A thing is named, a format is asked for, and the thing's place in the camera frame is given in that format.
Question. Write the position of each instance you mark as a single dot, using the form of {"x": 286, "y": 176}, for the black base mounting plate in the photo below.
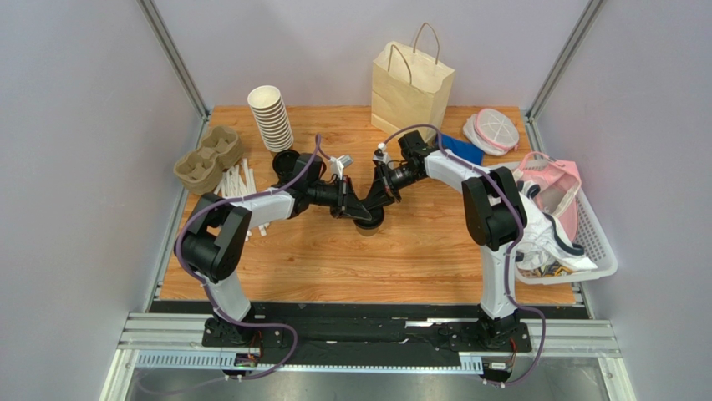
{"x": 356, "y": 333}

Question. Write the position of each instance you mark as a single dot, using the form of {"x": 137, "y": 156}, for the stack of black lids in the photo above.
{"x": 283, "y": 164}

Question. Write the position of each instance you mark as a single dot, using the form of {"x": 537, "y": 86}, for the blue cloth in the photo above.
{"x": 463, "y": 149}

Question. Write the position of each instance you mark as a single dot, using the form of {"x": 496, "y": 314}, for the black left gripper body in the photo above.
{"x": 336, "y": 196}

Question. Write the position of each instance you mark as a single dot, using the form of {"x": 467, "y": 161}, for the white pink mesh pouches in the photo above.
{"x": 492, "y": 132}

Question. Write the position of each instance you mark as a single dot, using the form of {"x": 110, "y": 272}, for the pile of wrapped straws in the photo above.
{"x": 237, "y": 181}

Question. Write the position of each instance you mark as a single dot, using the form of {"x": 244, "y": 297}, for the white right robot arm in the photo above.
{"x": 494, "y": 215}

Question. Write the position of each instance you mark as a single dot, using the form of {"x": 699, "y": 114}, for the single paper cup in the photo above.
{"x": 367, "y": 230}

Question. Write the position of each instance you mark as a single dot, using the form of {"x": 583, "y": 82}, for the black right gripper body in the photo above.
{"x": 386, "y": 185}

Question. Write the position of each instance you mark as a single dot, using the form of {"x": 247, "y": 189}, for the pink mesh bag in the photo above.
{"x": 559, "y": 181}

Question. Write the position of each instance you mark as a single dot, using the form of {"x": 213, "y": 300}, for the white plastic basket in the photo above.
{"x": 590, "y": 236}

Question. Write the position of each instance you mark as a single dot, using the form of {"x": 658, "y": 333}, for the stack of paper cups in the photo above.
{"x": 270, "y": 114}

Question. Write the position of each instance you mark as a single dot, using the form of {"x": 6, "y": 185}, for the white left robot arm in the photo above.
{"x": 211, "y": 243}

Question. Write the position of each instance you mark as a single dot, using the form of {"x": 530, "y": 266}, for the aluminium frame rail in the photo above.
{"x": 165, "y": 340}

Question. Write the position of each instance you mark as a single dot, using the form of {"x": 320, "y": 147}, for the brown paper bag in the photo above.
{"x": 409, "y": 86}

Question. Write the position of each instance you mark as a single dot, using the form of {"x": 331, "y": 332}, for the white garment in basket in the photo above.
{"x": 545, "y": 250}

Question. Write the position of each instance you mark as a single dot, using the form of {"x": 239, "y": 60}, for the cardboard cup carrier stack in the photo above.
{"x": 200, "y": 170}

